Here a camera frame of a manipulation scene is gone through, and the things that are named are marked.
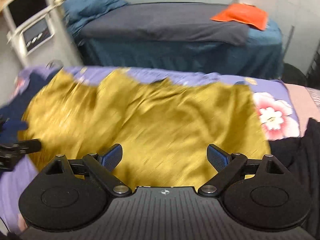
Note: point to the black quilted jacket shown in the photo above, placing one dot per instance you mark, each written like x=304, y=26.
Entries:
x=301, y=156

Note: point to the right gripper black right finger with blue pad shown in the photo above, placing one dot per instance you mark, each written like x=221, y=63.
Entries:
x=257, y=193

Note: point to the orange cloth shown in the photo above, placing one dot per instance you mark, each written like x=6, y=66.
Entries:
x=243, y=13

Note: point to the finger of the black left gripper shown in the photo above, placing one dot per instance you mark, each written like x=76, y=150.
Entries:
x=27, y=147

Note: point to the grey blanket on bed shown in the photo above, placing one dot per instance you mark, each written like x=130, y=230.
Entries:
x=174, y=22

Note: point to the purple floral bed sheet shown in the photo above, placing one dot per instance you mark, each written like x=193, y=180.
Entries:
x=274, y=110

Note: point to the black wire shelf rack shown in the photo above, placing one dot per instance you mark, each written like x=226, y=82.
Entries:
x=313, y=74

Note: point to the navy blue folded garment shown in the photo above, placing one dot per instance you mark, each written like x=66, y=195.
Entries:
x=30, y=82

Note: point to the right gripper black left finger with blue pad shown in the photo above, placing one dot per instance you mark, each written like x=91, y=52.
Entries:
x=70, y=193

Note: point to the white appliance with control panel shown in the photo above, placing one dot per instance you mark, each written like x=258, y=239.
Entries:
x=37, y=34

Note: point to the gold satin padded jacket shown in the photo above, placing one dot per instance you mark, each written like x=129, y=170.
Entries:
x=163, y=128

